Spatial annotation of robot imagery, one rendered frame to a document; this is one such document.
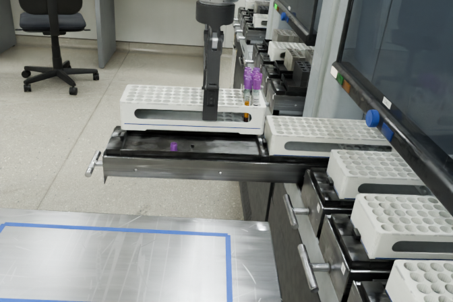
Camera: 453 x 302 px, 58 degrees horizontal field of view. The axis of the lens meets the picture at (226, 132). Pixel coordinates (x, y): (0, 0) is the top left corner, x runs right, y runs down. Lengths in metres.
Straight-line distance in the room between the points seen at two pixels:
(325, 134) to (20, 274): 0.62
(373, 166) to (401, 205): 0.11
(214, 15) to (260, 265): 0.45
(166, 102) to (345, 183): 0.38
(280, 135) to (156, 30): 3.66
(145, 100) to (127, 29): 3.65
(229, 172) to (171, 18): 3.61
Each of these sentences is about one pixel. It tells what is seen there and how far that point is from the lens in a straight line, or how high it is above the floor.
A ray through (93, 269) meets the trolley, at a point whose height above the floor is 0.82.
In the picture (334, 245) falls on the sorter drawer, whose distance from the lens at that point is 0.72.
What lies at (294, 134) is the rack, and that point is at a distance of 0.89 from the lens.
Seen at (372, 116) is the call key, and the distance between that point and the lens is 0.72.
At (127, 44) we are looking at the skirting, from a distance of 4.53.
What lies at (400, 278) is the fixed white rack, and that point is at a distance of 0.61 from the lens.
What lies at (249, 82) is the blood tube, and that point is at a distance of 0.83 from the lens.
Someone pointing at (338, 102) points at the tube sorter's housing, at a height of 0.89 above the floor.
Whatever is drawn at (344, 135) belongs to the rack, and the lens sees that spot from 0.93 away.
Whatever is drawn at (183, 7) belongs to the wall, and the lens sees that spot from 4.39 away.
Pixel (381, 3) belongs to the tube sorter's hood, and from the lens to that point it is 0.80.
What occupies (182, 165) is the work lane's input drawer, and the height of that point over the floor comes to 0.79.
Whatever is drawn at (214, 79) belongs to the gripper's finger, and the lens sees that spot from 0.78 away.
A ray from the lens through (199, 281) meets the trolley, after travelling 0.59.
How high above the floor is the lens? 1.25
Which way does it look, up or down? 26 degrees down
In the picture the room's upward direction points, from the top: 5 degrees clockwise
